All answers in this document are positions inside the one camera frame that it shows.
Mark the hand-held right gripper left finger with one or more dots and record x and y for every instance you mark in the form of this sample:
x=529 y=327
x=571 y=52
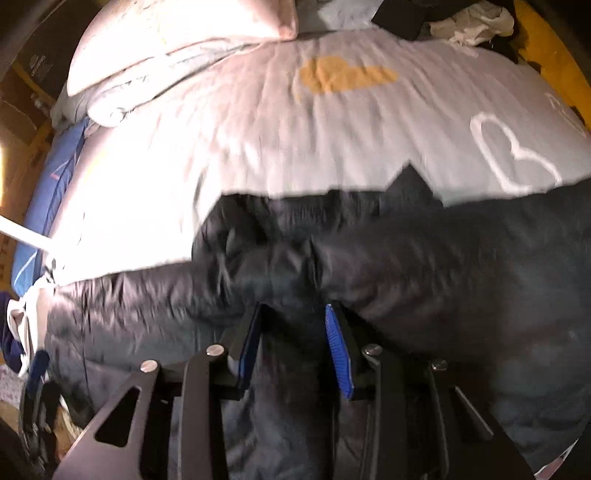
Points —
x=247 y=350

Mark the pale pink pillow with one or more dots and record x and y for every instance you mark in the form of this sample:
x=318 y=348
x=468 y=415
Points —
x=184 y=27

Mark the white cloth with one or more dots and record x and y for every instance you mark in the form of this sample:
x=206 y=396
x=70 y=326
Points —
x=30 y=314

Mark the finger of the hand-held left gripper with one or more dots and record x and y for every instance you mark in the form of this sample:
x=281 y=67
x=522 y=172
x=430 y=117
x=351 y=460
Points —
x=39 y=369

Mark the beige garment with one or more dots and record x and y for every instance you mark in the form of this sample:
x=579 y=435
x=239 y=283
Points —
x=471 y=25

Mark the light blue folded quilt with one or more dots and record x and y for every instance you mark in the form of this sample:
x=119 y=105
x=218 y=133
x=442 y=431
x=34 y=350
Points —
x=120 y=104

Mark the yellow pillow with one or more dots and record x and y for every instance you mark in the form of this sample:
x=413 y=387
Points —
x=554 y=60

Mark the black clothes pile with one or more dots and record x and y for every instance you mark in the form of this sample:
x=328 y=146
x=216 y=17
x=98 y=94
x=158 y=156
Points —
x=401 y=14

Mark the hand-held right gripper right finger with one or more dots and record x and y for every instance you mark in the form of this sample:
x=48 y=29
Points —
x=339 y=355

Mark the grey printed duvet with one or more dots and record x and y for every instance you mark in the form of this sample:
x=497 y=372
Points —
x=277 y=138

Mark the black puffer jacket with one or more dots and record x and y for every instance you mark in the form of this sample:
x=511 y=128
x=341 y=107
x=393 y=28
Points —
x=438 y=277

